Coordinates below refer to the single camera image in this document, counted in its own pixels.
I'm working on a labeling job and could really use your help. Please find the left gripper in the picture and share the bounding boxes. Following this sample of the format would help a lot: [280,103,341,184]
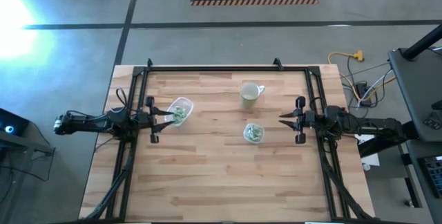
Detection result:
[136,95,176,144]

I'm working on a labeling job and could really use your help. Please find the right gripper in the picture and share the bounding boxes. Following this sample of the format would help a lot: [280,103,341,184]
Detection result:
[278,95,317,145]

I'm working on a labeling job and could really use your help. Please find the rectangular clear plastic container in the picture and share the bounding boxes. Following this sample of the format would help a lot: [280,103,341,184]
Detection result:
[164,96,195,128]

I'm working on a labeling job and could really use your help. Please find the small clear plastic container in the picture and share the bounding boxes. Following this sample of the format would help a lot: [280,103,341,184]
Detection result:
[242,122,266,144]

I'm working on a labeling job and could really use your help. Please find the cream ceramic mug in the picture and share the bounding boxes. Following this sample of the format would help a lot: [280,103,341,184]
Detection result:
[239,81,267,110]

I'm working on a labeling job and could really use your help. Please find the black power strip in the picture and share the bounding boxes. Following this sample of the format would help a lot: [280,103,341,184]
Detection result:
[354,81,373,106]

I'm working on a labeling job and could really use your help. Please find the white paper sheet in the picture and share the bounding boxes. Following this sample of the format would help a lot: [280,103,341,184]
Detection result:
[353,132,381,168]

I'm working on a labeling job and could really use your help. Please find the black desk leg bar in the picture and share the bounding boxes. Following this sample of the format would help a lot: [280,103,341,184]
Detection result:
[357,130,421,158]

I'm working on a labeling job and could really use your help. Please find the grey desk top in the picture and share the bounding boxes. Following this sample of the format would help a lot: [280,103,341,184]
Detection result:
[387,46,442,142]

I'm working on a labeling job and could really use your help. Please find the dark grey side desk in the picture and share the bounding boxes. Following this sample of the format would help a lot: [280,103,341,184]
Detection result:
[404,138,442,224]

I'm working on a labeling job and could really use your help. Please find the black controller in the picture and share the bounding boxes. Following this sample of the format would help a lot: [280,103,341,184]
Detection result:
[423,99,442,131]

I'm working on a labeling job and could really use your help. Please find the grey metal desk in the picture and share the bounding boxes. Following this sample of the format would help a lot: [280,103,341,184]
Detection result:
[0,129,56,158]

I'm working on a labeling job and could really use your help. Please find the black box with blue light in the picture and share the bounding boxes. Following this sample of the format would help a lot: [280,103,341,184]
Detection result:
[0,107,30,138]

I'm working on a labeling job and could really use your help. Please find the black keyboard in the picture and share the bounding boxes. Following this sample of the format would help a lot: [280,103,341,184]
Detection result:
[418,154,442,199]

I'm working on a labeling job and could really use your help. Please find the black pole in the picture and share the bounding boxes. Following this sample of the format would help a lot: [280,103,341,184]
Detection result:
[402,23,442,61]

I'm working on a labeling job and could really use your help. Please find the black aluminium table frame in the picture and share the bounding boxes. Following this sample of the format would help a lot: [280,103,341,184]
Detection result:
[84,57,373,223]

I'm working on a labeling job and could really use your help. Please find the yellow extension cord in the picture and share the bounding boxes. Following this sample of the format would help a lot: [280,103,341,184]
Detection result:
[327,49,397,93]

